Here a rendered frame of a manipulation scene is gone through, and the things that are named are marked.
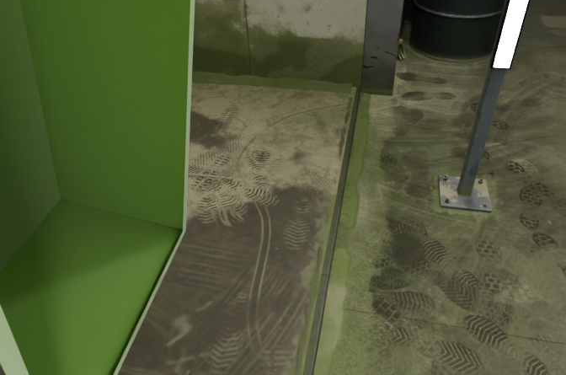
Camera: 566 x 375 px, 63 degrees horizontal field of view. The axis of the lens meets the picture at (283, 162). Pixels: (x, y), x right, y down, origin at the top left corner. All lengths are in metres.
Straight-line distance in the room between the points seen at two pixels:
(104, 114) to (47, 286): 0.41
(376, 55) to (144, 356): 1.85
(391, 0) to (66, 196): 1.80
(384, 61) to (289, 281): 1.43
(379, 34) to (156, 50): 1.76
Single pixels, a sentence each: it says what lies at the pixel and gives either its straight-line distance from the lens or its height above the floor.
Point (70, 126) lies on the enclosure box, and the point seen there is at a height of 0.77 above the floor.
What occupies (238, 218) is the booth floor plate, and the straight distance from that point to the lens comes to 1.87.
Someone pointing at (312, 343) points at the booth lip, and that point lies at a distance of 1.52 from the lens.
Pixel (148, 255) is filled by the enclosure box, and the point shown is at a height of 0.47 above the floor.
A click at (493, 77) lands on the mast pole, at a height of 0.56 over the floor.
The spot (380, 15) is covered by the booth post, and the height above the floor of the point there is 0.46.
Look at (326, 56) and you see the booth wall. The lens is 2.65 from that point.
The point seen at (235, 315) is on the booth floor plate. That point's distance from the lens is 1.58.
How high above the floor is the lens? 1.35
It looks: 38 degrees down
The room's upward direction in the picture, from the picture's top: 3 degrees counter-clockwise
